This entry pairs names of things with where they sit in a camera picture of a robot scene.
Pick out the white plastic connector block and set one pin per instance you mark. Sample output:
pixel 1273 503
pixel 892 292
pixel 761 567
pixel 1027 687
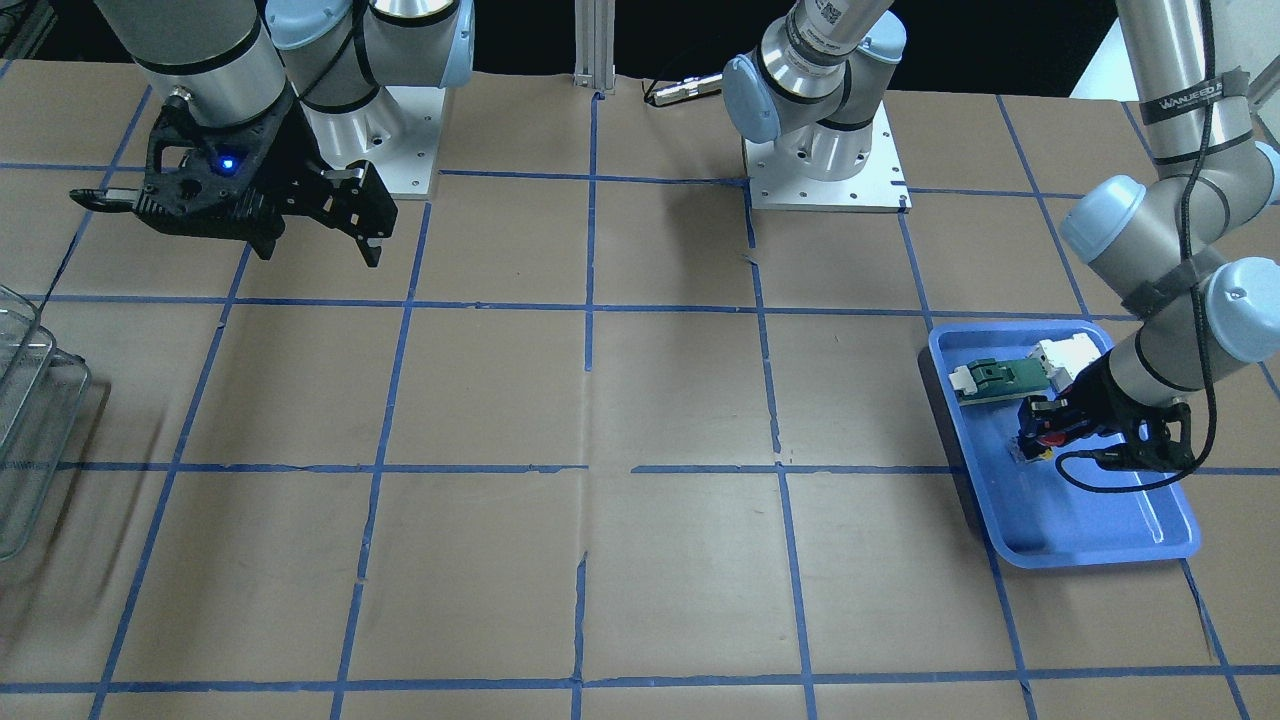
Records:
pixel 1062 361

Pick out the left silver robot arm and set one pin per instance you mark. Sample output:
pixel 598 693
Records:
pixel 821 71

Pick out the aluminium frame post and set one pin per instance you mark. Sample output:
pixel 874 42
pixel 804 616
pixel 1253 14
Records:
pixel 593 28

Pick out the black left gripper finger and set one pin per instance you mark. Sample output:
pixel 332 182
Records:
pixel 1036 407
pixel 1041 445

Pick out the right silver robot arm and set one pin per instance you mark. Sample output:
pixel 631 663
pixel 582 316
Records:
pixel 330 110

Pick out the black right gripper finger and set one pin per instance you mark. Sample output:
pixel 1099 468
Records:
pixel 358 203
pixel 262 238

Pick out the green circuit board module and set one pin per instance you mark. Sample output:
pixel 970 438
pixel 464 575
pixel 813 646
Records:
pixel 990 380

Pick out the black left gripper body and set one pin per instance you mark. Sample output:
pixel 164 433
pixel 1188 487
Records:
pixel 1097 397

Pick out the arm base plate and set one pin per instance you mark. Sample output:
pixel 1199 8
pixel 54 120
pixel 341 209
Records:
pixel 399 132
pixel 821 169

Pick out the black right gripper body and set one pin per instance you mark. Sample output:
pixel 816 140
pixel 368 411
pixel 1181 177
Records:
pixel 281 152

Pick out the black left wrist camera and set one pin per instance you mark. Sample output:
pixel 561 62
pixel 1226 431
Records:
pixel 1154 439

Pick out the silver wire mesh shelf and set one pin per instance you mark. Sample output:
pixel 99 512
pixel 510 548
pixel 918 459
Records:
pixel 42 389

